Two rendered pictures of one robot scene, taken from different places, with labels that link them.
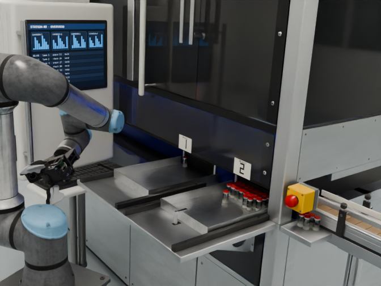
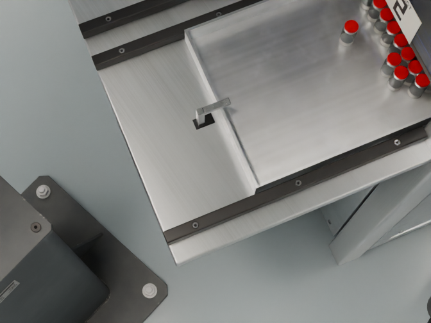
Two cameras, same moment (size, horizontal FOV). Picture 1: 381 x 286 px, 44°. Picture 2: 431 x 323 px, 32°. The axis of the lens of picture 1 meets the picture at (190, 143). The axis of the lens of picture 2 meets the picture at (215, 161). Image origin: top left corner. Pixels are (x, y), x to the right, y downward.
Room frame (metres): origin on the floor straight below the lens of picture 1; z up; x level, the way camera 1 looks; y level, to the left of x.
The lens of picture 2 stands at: (1.03, -0.08, 1.91)
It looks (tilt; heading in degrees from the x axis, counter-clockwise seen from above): 73 degrees down; 14
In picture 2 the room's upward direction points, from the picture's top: 2 degrees clockwise
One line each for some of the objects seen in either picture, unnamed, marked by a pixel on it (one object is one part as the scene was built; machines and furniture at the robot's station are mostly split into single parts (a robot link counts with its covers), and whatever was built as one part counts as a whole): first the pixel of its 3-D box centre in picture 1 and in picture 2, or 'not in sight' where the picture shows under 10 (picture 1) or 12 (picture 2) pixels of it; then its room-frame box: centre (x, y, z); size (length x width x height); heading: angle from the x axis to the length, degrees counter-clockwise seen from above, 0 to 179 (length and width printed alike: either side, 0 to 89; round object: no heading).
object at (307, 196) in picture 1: (301, 197); not in sight; (1.40, -0.37, 1.00); 0.08 x 0.07 x 0.07; 128
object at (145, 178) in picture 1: (166, 175); not in sight; (1.78, 0.09, 0.90); 0.34 x 0.26 x 0.04; 128
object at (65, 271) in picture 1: (47, 270); not in sight; (1.15, 0.38, 0.84); 0.15 x 0.15 x 0.10
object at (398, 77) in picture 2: (249, 204); (397, 78); (1.53, -0.22, 0.91); 0.02 x 0.02 x 0.05
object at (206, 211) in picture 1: (220, 205); (326, 68); (1.52, -0.12, 0.90); 0.34 x 0.26 x 0.04; 128
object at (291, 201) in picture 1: (292, 200); not in sight; (1.37, -0.33, 1.00); 0.04 x 0.04 x 0.04; 38
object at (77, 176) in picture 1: (81, 174); not in sight; (1.94, 0.48, 0.82); 0.40 x 0.14 x 0.02; 138
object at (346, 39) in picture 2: (225, 197); (348, 33); (1.58, -0.14, 0.90); 0.02 x 0.02 x 0.04
